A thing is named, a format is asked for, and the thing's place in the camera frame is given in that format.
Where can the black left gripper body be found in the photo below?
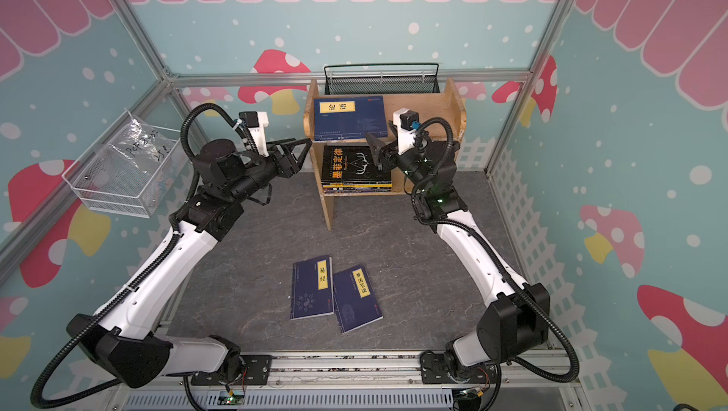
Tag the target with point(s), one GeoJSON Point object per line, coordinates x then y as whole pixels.
{"type": "Point", "coordinates": [258, 171]}

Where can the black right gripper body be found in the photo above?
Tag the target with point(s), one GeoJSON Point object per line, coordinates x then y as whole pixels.
{"type": "Point", "coordinates": [390, 152]}

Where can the blue book small yellow label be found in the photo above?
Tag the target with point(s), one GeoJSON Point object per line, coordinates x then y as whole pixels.
{"type": "Point", "coordinates": [349, 118]}

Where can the black book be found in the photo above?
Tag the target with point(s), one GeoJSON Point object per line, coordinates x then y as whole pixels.
{"type": "Point", "coordinates": [352, 166]}

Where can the yellow cover book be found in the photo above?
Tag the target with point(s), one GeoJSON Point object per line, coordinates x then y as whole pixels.
{"type": "Point", "coordinates": [358, 188]}

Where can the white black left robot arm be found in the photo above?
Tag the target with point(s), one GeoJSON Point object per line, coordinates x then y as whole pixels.
{"type": "Point", "coordinates": [120, 336]}

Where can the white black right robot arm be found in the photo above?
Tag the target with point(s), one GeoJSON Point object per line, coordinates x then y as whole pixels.
{"type": "Point", "coordinates": [517, 313]}

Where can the wooden two-tier bookshelf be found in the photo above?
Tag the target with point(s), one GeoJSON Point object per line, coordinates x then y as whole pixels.
{"type": "Point", "coordinates": [448, 105]}

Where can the clear plastic bag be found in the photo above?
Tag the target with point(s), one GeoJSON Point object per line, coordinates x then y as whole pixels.
{"type": "Point", "coordinates": [144, 163]}

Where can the navy book left yellow label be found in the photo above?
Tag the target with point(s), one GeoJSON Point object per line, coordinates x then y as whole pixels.
{"type": "Point", "coordinates": [312, 289]}

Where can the navy book tilted yellow label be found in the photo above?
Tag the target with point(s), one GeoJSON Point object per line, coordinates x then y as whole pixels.
{"type": "Point", "coordinates": [355, 303]}

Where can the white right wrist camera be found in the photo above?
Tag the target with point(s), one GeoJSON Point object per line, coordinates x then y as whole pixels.
{"type": "Point", "coordinates": [406, 122]}

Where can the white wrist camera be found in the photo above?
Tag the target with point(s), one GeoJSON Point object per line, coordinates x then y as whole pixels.
{"type": "Point", "coordinates": [406, 122]}
{"type": "Point", "coordinates": [253, 124]}

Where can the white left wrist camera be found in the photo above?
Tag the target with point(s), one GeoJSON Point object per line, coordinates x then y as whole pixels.
{"type": "Point", "coordinates": [253, 124]}

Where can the black wire mesh basket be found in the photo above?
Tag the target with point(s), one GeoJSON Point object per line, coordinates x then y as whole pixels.
{"type": "Point", "coordinates": [382, 78]}

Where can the white wire wall basket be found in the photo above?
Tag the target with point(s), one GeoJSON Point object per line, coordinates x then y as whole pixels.
{"type": "Point", "coordinates": [89, 174]}

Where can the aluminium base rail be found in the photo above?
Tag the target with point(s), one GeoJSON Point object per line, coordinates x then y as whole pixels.
{"type": "Point", "coordinates": [381, 380]}

